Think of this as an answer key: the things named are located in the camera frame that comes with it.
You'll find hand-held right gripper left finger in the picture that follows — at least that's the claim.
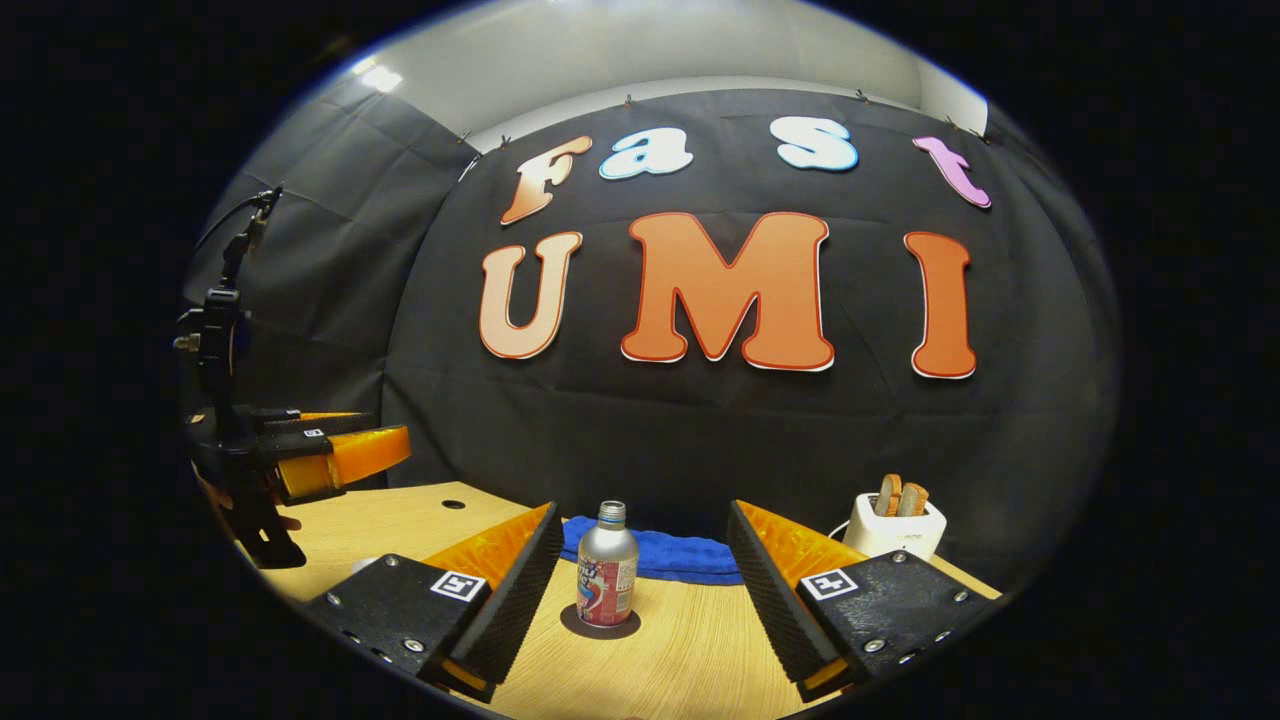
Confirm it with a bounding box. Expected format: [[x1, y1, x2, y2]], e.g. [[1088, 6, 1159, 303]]
[[300, 502, 566, 704]]

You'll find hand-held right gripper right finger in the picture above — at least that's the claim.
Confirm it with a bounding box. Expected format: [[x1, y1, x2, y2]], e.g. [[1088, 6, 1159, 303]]
[[727, 499, 1004, 703]]

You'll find dark round coaster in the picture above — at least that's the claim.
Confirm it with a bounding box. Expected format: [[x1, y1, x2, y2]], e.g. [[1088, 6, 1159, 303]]
[[559, 603, 642, 641]]

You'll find silver water bottle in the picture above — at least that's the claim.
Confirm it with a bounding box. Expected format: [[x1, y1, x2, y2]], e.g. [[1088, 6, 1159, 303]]
[[576, 500, 641, 629]]

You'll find blue towel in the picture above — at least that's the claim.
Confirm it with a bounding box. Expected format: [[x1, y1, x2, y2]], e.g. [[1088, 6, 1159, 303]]
[[560, 515, 746, 587]]

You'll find white toaster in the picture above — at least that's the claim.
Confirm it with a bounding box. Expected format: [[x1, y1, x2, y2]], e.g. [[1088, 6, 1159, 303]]
[[842, 492, 948, 563]]

